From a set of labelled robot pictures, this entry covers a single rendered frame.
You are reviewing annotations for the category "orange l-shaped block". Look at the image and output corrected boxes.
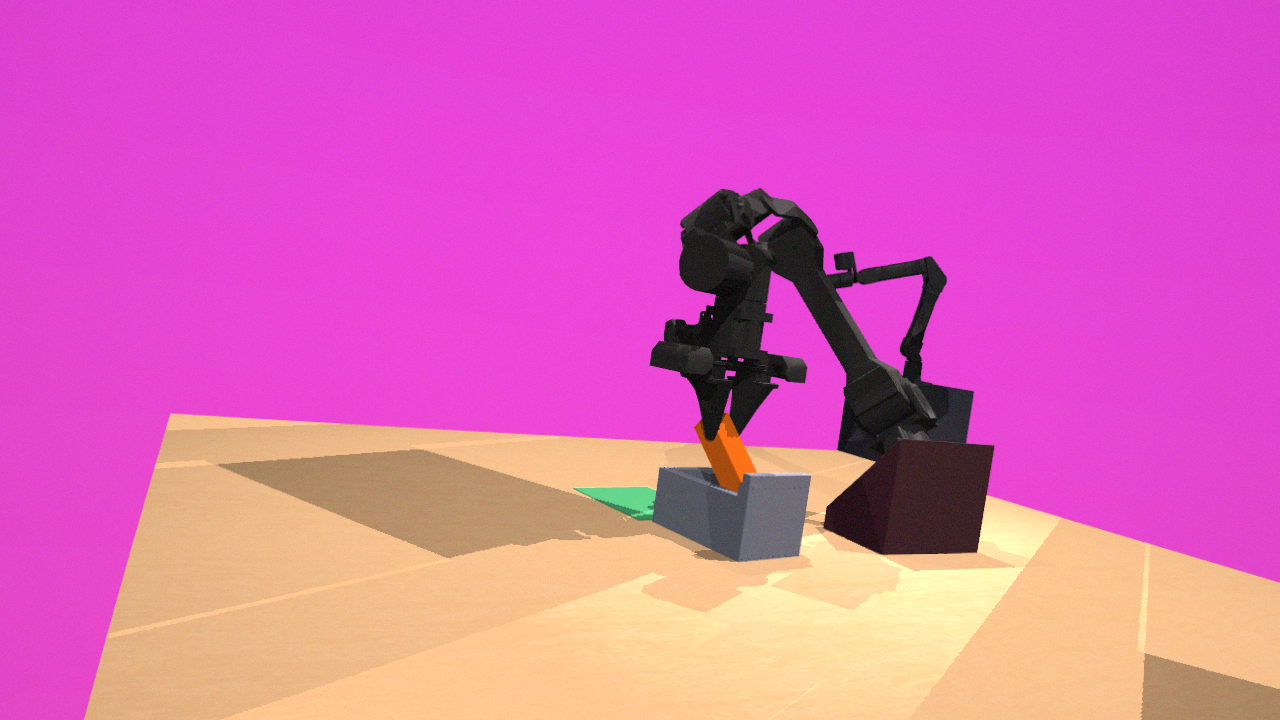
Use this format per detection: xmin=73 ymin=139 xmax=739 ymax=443
xmin=694 ymin=413 xmax=756 ymax=493

